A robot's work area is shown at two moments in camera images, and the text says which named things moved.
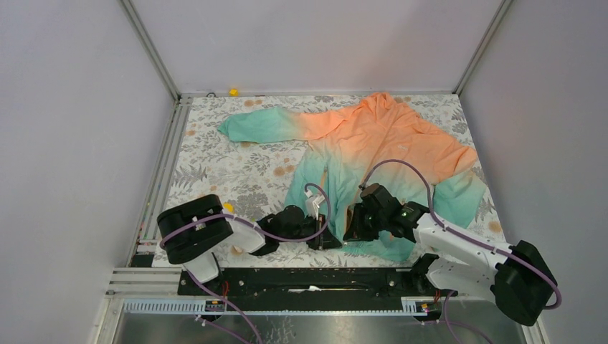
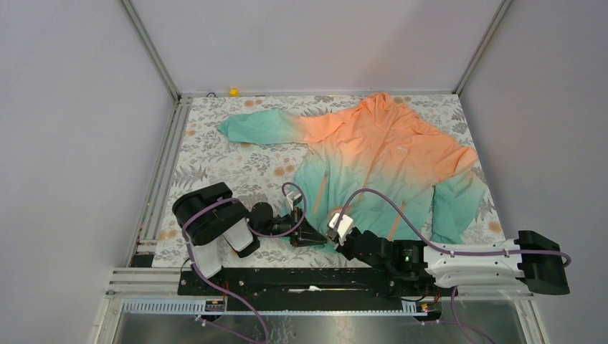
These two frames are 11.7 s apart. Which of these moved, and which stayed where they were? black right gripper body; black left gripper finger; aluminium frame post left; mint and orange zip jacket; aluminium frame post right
Moved: black right gripper body; black left gripper finger
Stayed: aluminium frame post right; mint and orange zip jacket; aluminium frame post left
